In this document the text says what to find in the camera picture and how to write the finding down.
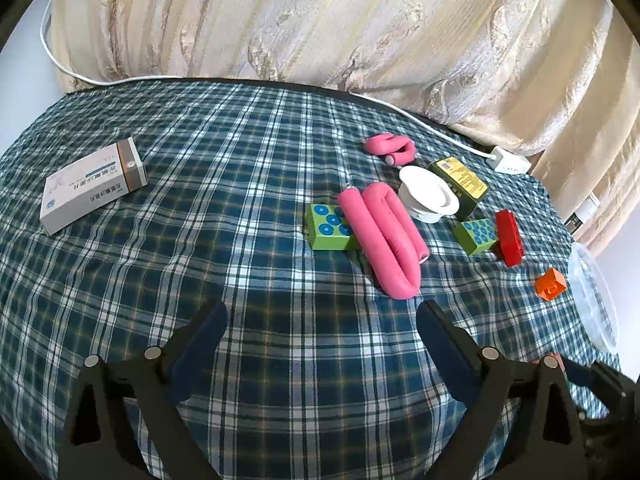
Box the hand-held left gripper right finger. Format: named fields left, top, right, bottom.
left=416, top=300, right=588, bottom=480

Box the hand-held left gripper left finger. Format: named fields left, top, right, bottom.
left=57, top=300, right=230, bottom=480

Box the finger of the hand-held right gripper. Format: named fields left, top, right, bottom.
left=559, top=357, right=598, bottom=391

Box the clear plastic container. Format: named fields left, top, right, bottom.
left=567, top=242, right=621, bottom=356

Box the orange block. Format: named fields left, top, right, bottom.
left=534, top=268, right=569, bottom=302

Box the green block with blue dots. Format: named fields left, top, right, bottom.
left=306, top=203, right=362, bottom=252
left=452, top=218, right=500, bottom=256

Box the large pink foam roller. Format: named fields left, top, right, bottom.
left=337, top=182, right=430, bottom=300

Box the dark green box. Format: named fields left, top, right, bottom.
left=428, top=157, right=489, bottom=221

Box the white medicine box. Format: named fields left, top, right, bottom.
left=39, top=136, right=149, bottom=236

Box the small pink foam roller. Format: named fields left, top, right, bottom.
left=364, top=132, right=417, bottom=167

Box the red block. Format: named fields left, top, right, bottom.
left=494, top=209, right=526, bottom=267

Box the white plastic cup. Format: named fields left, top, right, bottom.
left=398, top=165, right=460, bottom=223

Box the blue plaid tablecloth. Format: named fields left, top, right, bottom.
left=0, top=77, right=621, bottom=480

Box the white and black device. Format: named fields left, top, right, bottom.
left=562, top=192, right=601, bottom=228

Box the white power strip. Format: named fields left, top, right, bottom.
left=487, top=146, right=531, bottom=175

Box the cream patterned curtain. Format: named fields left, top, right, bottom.
left=42, top=0, right=640, bottom=261

